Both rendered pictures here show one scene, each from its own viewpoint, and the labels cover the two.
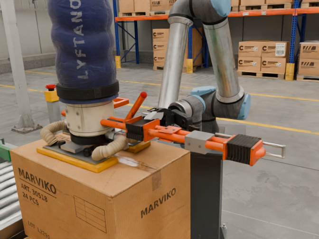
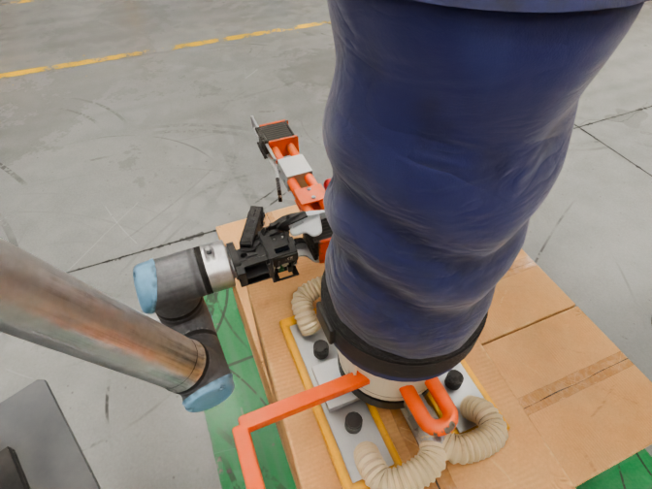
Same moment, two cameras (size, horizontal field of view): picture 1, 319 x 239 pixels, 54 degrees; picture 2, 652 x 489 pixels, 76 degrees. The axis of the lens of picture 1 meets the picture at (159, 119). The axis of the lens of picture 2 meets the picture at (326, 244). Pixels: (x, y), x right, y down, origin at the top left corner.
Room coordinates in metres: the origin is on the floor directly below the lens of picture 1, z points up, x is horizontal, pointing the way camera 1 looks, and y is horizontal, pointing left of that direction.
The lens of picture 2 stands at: (1.49, 0.35, 1.68)
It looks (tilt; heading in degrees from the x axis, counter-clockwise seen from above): 48 degrees down; 212
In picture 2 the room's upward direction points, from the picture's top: straight up
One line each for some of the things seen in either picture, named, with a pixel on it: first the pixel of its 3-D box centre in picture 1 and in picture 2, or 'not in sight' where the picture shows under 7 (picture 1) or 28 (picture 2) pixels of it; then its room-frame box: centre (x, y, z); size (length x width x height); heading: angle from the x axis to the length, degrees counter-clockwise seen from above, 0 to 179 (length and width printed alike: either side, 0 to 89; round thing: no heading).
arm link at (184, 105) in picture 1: (178, 111); (219, 264); (1.18, -0.08, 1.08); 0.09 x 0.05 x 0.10; 54
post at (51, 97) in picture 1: (60, 159); not in sight; (2.08, 0.72, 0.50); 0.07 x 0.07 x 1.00; 54
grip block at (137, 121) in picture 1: (143, 128); (331, 233); (1.00, 0.06, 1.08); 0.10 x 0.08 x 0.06; 144
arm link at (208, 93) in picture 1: (204, 102); not in sight; (1.78, -0.27, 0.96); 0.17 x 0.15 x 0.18; 58
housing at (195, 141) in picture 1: (199, 142); (295, 172); (0.87, -0.12, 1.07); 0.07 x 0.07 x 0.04; 54
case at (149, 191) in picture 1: (101, 195); (372, 405); (1.13, 0.25, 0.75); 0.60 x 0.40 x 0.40; 51
